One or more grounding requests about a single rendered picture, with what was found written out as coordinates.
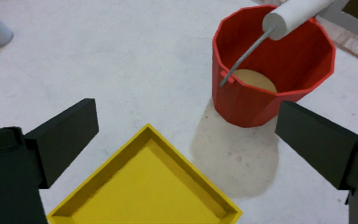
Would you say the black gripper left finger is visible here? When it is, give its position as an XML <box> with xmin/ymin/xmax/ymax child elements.
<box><xmin>0</xmin><ymin>98</ymin><xmax>99</xmax><ymax>224</ymax></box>

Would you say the yellow square tray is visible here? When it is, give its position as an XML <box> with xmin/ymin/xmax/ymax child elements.
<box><xmin>46</xmin><ymin>122</ymin><xmax>243</xmax><ymax>224</ymax></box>

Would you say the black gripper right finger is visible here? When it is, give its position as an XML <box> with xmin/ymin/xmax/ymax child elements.
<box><xmin>275</xmin><ymin>101</ymin><xmax>358</xmax><ymax>224</ymax></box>

